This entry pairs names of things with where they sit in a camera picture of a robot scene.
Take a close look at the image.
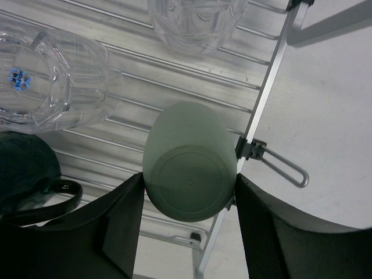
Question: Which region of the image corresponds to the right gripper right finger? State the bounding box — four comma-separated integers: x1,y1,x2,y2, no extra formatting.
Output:
235,174,371,278

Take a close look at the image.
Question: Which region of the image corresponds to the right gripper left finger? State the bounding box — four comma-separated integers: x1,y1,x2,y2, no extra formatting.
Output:
1,173,144,278

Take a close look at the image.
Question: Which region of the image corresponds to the light green plastic cup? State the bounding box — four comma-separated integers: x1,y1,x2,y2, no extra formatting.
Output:
142,102,237,222

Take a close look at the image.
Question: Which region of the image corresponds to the metal dish rack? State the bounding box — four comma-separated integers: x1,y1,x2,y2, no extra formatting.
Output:
1,1,308,278

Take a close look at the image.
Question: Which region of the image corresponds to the dark green ceramic mug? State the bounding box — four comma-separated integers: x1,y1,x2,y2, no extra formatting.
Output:
1,131,83,226

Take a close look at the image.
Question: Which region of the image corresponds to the clear glass near centre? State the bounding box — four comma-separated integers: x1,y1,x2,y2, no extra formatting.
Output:
1,23,124,134

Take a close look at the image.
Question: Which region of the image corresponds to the clear glass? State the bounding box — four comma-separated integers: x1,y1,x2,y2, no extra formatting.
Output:
148,0,248,55
1,23,124,134

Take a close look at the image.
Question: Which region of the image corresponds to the clear glass at back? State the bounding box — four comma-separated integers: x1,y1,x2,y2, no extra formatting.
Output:
148,0,248,55

